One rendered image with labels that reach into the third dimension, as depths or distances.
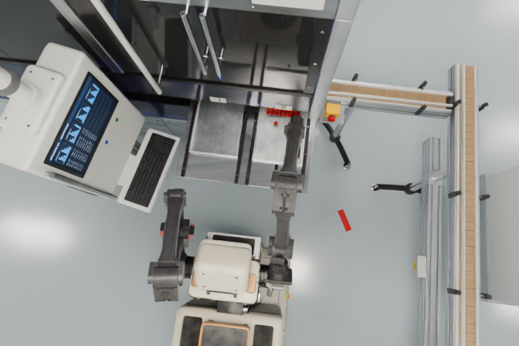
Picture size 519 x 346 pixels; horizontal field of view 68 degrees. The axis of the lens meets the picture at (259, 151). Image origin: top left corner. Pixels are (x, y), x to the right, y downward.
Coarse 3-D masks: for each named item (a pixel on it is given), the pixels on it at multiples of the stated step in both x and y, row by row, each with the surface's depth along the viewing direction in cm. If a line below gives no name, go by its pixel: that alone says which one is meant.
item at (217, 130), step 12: (204, 108) 211; (216, 108) 210; (228, 108) 210; (240, 108) 210; (204, 120) 209; (216, 120) 209; (228, 120) 208; (240, 120) 208; (192, 132) 204; (204, 132) 207; (216, 132) 207; (228, 132) 207; (240, 132) 203; (192, 144) 205; (204, 144) 205; (216, 144) 205; (228, 144) 205; (228, 156) 203
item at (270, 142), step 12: (264, 108) 210; (264, 120) 208; (276, 120) 207; (288, 120) 207; (264, 132) 206; (276, 132) 206; (264, 144) 204; (276, 144) 204; (300, 144) 204; (264, 156) 203; (276, 156) 202; (300, 156) 202
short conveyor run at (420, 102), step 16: (336, 80) 203; (352, 80) 206; (336, 96) 213; (352, 96) 202; (368, 96) 200; (384, 96) 204; (400, 96) 204; (416, 96) 211; (432, 96) 203; (448, 96) 204; (400, 112) 208; (416, 112) 203; (432, 112) 202; (448, 112) 200
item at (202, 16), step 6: (204, 6) 122; (204, 12) 120; (204, 18) 117; (204, 24) 120; (204, 30) 123; (210, 36) 128; (210, 42) 131; (210, 48) 134; (216, 60) 143; (216, 66) 147; (216, 72) 152
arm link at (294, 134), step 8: (288, 128) 157; (296, 128) 156; (288, 136) 152; (296, 136) 151; (288, 144) 146; (296, 144) 146; (288, 152) 142; (296, 152) 142; (288, 160) 137; (296, 160) 138; (288, 168) 133; (296, 168) 134; (272, 176) 130; (288, 176) 132; (296, 176) 132; (272, 184) 128
